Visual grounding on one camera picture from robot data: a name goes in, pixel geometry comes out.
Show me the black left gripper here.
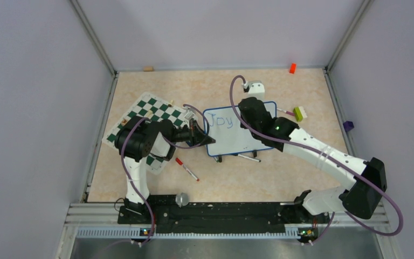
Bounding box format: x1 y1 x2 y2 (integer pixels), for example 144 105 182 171
169 120 216 148

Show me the blue framed whiteboard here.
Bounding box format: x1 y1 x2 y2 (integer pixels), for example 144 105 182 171
203 106 270 157

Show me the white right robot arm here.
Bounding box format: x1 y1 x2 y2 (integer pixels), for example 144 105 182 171
238 97 387 222

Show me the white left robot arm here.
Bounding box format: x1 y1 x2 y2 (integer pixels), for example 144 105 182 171
114 115 216 223

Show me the red cap marker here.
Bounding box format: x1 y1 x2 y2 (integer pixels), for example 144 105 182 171
175 158 200 182

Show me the purple cap marker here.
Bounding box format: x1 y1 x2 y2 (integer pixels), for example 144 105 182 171
276 107 295 117

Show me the green white toy brick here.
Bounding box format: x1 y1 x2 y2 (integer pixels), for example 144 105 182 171
293 106 307 122

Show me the black cap marker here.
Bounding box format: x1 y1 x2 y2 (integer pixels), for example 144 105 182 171
237 154 261 162

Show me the orange toy block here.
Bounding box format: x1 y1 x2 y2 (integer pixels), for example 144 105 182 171
289 63 297 74

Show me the green white chessboard mat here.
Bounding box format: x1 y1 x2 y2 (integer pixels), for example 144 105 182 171
102 92 190 176

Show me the grey round knob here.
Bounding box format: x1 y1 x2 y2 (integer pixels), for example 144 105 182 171
175 193 190 207

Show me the wooden cork piece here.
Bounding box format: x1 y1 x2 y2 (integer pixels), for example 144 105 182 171
142 66 155 72

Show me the purple toy block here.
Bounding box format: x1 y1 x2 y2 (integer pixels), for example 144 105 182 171
342 121 355 132

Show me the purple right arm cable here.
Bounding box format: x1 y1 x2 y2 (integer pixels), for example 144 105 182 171
229 75 404 244

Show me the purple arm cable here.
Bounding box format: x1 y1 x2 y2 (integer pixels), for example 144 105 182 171
229 75 404 244
120 104 215 247

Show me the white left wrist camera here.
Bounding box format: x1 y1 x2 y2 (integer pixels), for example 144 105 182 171
183 111 195 122

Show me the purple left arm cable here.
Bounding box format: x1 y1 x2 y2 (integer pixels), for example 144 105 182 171
120 104 215 247

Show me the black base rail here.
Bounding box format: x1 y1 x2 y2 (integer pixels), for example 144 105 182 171
118 195 329 234

